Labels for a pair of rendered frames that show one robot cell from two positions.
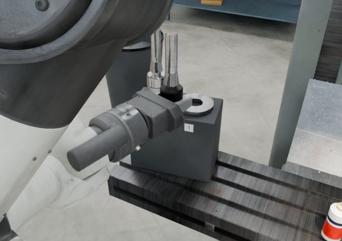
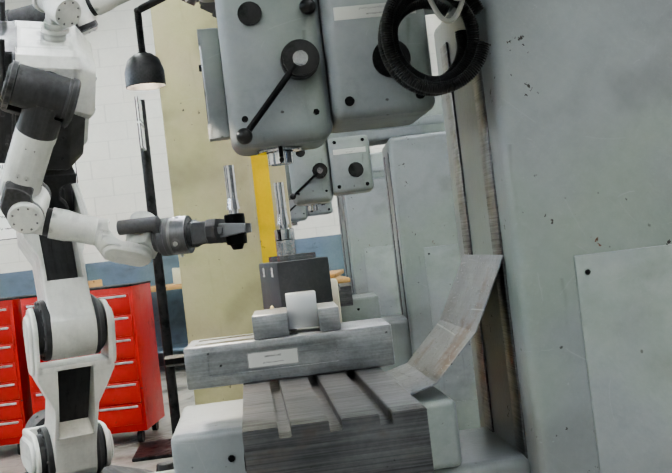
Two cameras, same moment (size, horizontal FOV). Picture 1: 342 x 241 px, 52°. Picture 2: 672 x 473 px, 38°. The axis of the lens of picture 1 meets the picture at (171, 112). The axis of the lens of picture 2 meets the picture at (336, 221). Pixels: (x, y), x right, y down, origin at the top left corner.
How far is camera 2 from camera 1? 2.11 m
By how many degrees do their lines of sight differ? 64
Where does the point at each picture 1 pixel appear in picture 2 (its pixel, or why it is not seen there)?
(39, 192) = (81, 222)
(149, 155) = not seen: hidden behind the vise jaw
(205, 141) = (277, 287)
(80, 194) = (106, 240)
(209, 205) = not seen: hidden behind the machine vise
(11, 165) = (18, 148)
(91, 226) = not seen: outside the picture
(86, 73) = (31, 116)
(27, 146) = (21, 141)
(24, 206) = (66, 220)
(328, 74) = (467, 242)
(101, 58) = (34, 112)
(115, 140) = (145, 221)
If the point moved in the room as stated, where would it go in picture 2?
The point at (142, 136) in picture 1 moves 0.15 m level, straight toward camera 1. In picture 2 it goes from (177, 234) to (116, 240)
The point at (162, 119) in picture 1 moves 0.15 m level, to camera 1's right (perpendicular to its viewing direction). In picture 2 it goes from (198, 226) to (227, 221)
